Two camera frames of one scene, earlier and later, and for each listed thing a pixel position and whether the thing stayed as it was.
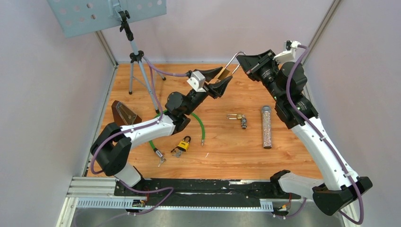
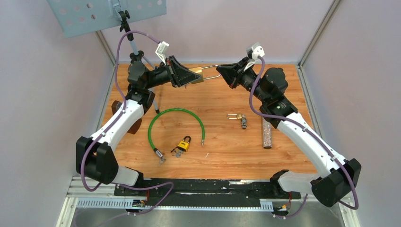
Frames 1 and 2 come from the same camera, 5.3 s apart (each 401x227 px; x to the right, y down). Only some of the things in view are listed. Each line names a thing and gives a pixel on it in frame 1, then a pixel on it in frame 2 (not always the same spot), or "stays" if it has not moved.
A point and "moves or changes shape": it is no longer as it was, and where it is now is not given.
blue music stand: (76, 16) stays
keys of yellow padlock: (178, 152) stays
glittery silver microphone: (267, 126) stays
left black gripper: (215, 90) → (179, 74)
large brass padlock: (225, 71) moves or changes shape
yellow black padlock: (184, 145) stays
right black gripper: (247, 62) → (232, 73)
